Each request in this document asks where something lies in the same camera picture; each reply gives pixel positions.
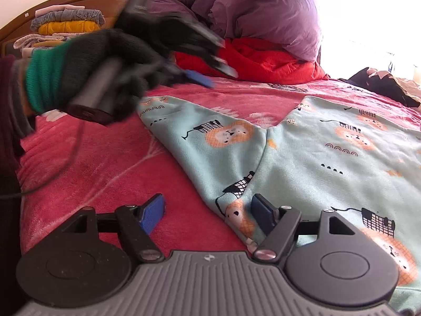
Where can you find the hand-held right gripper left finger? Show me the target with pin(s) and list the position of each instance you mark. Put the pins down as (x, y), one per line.
(152, 215)

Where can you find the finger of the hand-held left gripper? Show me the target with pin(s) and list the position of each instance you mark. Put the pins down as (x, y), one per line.
(199, 78)
(227, 68)

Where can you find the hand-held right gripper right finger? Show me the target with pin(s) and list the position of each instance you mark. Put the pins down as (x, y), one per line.
(263, 212)

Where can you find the teal lion print garment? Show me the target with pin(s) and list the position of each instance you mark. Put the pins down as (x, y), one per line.
(312, 151)

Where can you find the person's left hand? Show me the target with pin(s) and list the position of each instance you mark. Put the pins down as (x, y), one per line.
(82, 59)

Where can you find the red quilt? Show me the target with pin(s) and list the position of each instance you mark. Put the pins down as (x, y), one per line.
(263, 62)

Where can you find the wooden headboard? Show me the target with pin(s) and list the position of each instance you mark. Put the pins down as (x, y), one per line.
(105, 0)

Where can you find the purple duvet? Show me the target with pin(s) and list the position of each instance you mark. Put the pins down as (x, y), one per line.
(246, 6)

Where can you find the pink floral fleece blanket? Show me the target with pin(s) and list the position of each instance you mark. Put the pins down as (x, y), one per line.
(98, 171)

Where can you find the folded denim garment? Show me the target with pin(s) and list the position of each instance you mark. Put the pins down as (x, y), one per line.
(72, 16)

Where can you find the folded yellow sweater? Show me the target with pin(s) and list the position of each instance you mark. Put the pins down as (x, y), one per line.
(65, 28)

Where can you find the folded pale pink garment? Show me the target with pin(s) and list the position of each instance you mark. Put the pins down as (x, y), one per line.
(59, 9)

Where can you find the folded grey pink knit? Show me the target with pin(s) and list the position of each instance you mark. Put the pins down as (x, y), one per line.
(36, 41)

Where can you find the black garment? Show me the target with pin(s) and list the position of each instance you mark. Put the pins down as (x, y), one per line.
(378, 85)

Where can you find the beige garment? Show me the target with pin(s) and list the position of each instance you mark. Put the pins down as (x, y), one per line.
(401, 85)

